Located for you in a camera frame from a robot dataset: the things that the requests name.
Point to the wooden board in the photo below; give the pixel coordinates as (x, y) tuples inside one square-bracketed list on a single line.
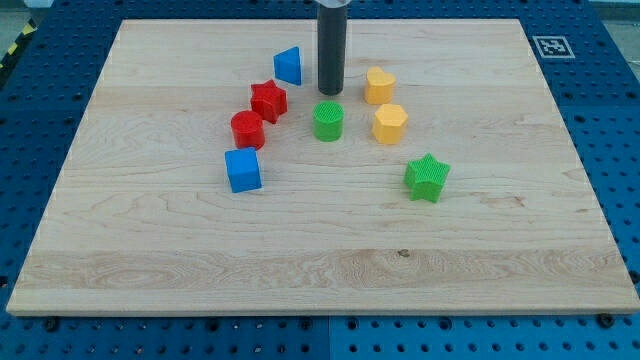
[(142, 220)]

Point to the red star block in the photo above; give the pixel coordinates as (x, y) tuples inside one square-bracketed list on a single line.
[(269, 100)]

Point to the yellow heart block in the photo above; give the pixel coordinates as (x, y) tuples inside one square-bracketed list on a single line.
[(379, 88)]

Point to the black yellow hazard tape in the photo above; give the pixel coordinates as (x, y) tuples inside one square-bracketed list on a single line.
[(17, 48)]

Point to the blue cube block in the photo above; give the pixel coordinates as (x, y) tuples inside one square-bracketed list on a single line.
[(243, 169)]

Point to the blue triangle block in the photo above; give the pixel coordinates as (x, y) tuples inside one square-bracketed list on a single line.
[(288, 66)]

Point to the green star block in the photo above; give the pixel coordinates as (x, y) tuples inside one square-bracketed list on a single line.
[(425, 178)]

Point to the red cylinder block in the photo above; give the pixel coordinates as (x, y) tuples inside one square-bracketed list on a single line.
[(247, 129)]

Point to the white fiducial marker tag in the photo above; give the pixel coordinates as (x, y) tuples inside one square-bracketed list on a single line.
[(553, 47)]

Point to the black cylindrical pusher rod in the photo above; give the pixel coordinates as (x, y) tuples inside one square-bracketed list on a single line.
[(332, 16)]

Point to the green cylinder block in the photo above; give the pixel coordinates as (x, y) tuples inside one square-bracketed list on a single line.
[(328, 119)]

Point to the yellow hexagon block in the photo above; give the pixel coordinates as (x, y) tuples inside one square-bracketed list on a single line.
[(390, 123)]

